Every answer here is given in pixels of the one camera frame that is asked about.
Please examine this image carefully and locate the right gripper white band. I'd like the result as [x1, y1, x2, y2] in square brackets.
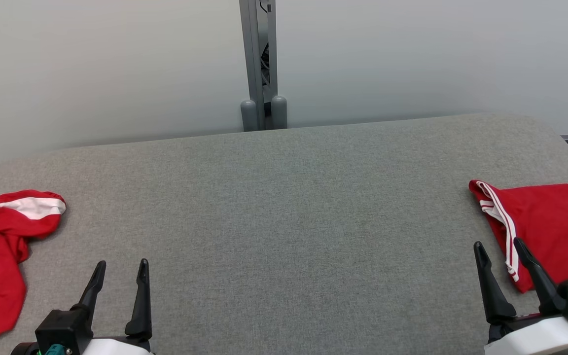
[473, 237, 568, 355]

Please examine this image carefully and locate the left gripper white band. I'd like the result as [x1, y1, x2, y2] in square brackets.
[71, 258, 155, 355]

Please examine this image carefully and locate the red Bulls 23 jersey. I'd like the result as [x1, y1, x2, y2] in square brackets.
[468, 179, 568, 294]

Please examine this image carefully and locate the grey metal partition post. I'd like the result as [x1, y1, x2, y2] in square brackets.
[239, 0, 278, 131]

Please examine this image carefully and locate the black cable inside post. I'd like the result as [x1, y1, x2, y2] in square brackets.
[259, 0, 271, 87]

